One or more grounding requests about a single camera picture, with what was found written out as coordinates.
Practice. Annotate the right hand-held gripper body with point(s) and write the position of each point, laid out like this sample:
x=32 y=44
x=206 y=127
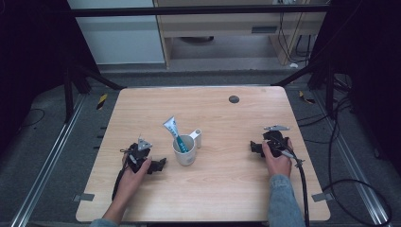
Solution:
x=276 y=142

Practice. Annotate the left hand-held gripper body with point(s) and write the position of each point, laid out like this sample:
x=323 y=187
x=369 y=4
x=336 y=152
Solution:
x=138 y=153

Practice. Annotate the white cup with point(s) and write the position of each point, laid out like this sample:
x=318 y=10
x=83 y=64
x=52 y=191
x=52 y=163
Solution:
x=185 y=157

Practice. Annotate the teal toothpaste tube white cap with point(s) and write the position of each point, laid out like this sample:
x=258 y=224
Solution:
x=174 y=130

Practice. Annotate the person's left hand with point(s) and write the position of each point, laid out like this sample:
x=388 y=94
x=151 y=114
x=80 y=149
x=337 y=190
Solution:
x=134 y=179

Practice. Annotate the person's right hand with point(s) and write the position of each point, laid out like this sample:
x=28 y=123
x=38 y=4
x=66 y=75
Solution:
x=277 y=164

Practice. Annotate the yellow black striped tape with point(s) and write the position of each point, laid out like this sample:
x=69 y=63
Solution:
x=306 y=98
x=101 y=101

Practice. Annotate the round grey table grommet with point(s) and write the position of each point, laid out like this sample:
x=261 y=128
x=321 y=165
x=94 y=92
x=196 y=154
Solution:
x=234 y=99

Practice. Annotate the black metal stand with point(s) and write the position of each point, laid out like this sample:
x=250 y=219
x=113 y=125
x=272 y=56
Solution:
x=321 y=78
x=78 y=82

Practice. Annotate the black curtain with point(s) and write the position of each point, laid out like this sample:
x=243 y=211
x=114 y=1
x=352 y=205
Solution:
x=369 y=78
x=34 y=56

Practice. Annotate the white cabinet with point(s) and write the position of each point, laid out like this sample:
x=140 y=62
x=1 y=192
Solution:
x=119 y=38

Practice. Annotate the light wooden desk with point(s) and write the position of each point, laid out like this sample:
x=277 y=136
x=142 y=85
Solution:
x=220 y=26

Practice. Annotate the grey metal table bracket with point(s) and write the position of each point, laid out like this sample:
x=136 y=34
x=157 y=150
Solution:
x=322 y=197
x=83 y=197

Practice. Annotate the aluminium floor rail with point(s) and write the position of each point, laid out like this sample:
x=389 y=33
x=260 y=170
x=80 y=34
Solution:
x=356 y=176
x=47 y=157

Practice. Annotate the black horizontal frame bar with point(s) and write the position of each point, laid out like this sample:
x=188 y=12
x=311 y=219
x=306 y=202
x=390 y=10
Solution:
x=189 y=10

